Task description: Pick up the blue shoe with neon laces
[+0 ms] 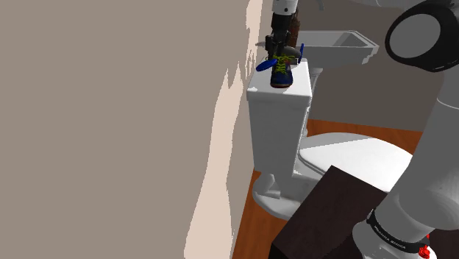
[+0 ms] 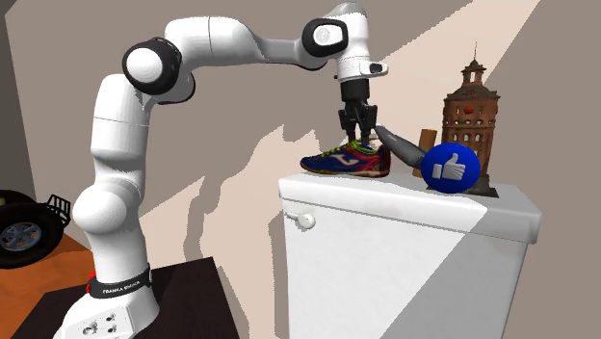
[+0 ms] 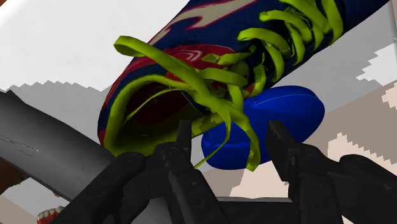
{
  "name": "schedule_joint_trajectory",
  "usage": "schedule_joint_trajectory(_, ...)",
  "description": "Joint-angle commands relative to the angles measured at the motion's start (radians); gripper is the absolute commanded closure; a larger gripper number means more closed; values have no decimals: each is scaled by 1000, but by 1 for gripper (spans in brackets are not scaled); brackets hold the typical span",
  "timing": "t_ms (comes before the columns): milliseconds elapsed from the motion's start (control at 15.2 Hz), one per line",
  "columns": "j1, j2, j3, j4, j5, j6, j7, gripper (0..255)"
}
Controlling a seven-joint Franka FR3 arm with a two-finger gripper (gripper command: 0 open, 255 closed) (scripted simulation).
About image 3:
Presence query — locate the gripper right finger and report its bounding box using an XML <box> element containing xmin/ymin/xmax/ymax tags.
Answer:
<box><xmin>266</xmin><ymin>120</ymin><xmax>397</xmax><ymax>224</ymax></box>

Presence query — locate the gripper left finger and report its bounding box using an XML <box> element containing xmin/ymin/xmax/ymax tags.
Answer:
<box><xmin>51</xmin><ymin>119</ymin><xmax>231</xmax><ymax>224</ymax></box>

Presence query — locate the blue oval ball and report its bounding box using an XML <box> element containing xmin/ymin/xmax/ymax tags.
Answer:
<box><xmin>200</xmin><ymin>85</ymin><xmax>326</xmax><ymax>171</ymax></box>

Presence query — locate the red toy with white teeth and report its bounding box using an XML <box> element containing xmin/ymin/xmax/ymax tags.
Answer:
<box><xmin>36</xmin><ymin>206</ymin><xmax>65</xmax><ymax>224</ymax></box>

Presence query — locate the dark grey flat board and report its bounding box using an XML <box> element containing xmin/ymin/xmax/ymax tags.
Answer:
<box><xmin>0</xmin><ymin>89</ymin><xmax>116</xmax><ymax>201</ymax></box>

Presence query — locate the navy shoe with green laces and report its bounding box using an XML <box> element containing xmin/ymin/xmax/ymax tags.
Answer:
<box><xmin>97</xmin><ymin>0</ymin><xmax>390</xmax><ymax>172</ymax></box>

